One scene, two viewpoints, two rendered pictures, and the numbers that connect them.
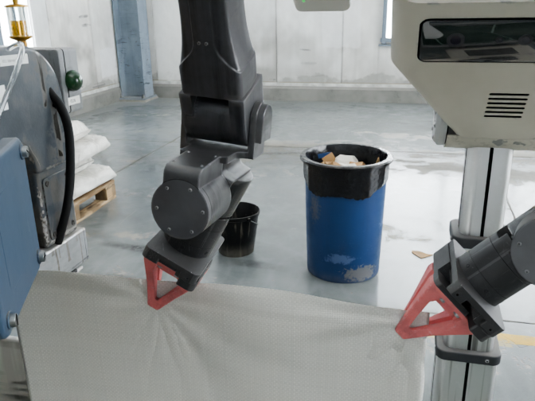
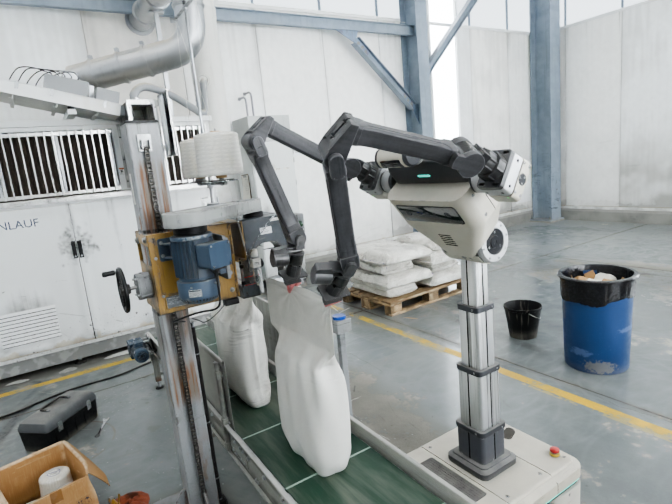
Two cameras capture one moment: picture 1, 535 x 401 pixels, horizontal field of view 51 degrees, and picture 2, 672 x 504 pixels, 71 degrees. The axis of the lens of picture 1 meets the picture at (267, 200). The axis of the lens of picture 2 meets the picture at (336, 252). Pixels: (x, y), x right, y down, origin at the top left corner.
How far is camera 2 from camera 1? 1.41 m
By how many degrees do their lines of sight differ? 43
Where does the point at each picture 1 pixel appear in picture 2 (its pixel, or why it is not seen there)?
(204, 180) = (277, 253)
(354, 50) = not seen: outside the picture
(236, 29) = (286, 216)
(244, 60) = (290, 224)
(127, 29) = (542, 166)
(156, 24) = (568, 160)
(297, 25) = not seen: outside the picture
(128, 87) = (539, 211)
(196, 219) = (274, 262)
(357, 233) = (594, 333)
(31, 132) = (280, 239)
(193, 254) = (289, 275)
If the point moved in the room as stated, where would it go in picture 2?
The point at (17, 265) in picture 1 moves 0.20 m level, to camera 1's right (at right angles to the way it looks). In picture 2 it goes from (219, 260) to (255, 264)
